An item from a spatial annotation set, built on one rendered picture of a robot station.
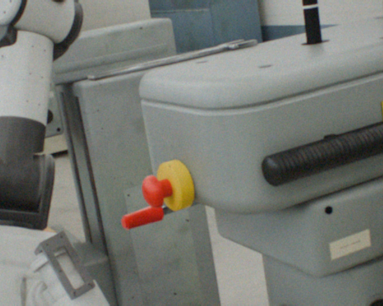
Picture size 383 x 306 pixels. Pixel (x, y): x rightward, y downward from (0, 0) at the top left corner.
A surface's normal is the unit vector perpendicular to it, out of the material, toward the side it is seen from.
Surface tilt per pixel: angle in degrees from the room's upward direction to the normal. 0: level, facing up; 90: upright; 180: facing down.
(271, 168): 90
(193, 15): 90
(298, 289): 90
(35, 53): 77
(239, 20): 90
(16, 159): 68
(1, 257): 59
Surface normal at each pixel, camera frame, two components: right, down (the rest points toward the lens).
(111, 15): 0.48, 0.14
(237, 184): -0.36, 0.28
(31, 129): 0.65, -0.17
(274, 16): -0.87, 0.25
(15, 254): 0.57, -0.47
